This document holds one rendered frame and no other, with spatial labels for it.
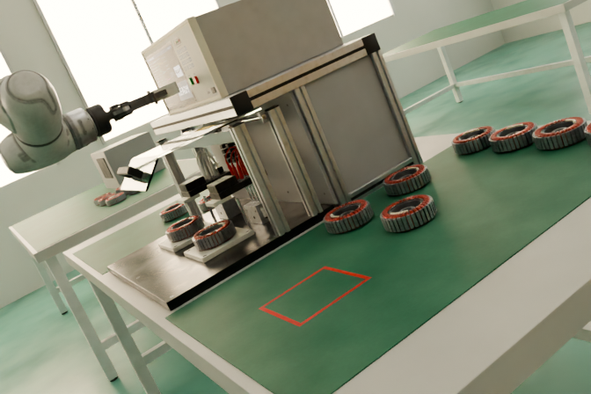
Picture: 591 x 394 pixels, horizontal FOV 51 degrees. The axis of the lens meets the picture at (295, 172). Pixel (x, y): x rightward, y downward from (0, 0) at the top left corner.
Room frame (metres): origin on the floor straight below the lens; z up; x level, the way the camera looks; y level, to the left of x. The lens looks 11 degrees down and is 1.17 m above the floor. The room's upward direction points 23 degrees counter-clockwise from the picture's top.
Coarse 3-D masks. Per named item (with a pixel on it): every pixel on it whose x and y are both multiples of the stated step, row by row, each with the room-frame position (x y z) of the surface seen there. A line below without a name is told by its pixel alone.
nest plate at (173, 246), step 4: (208, 224) 1.77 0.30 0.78; (192, 236) 1.72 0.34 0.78; (164, 240) 1.81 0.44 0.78; (168, 240) 1.79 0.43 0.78; (180, 240) 1.73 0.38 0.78; (184, 240) 1.71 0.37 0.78; (188, 240) 1.69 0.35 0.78; (192, 240) 1.69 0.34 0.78; (160, 244) 1.78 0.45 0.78; (164, 244) 1.75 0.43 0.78; (168, 244) 1.74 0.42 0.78; (172, 244) 1.71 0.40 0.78; (176, 244) 1.70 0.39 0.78; (180, 244) 1.68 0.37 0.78; (184, 244) 1.68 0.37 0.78; (164, 248) 1.75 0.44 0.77; (168, 248) 1.71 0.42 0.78; (172, 248) 1.67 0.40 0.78; (176, 248) 1.67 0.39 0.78; (180, 248) 1.68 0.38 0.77
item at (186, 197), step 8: (200, 176) 1.80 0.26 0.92; (216, 176) 1.81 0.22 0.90; (184, 184) 1.78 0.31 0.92; (192, 184) 1.77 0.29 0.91; (200, 184) 1.78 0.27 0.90; (184, 192) 1.79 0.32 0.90; (192, 192) 1.76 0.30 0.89; (200, 192) 1.77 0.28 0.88; (184, 200) 1.76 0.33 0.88; (192, 200) 1.76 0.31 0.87
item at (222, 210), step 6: (234, 198) 1.81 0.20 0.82; (222, 204) 1.79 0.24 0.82; (228, 204) 1.79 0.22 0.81; (234, 204) 1.80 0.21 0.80; (216, 210) 1.85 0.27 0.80; (222, 210) 1.80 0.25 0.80; (228, 210) 1.79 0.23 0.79; (234, 210) 1.80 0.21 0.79; (222, 216) 1.83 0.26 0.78; (228, 216) 1.79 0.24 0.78
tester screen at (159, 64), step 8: (168, 48) 1.69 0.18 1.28; (152, 56) 1.83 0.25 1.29; (160, 56) 1.77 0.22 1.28; (168, 56) 1.71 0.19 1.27; (152, 64) 1.85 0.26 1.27; (160, 64) 1.79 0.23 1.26; (168, 64) 1.74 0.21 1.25; (176, 64) 1.69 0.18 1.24; (152, 72) 1.88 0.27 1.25; (160, 72) 1.82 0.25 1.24; (160, 80) 1.85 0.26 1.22; (168, 80) 1.79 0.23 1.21; (176, 80) 1.73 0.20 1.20; (176, 104) 1.81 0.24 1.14
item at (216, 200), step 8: (224, 176) 1.62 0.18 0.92; (232, 176) 1.57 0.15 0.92; (248, 176) 1.59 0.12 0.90; (208, 184) 1.60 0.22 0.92; (216, 184) 1.55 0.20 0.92; (224, 184) 1.55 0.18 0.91; (232, 184) 1.56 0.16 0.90; (240, 184) 1.57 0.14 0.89; (248, 184) 1.57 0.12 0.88; (216, 192) 1.55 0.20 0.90; (224, 192) 1.55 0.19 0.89; (232, 192) 1.55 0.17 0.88; (248, 192) 1.63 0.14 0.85; (256, 192) 1.59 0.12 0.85; (216, 200) 1.56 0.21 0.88; (224, 200) 1.55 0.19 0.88; (256, 200) 1.61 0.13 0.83
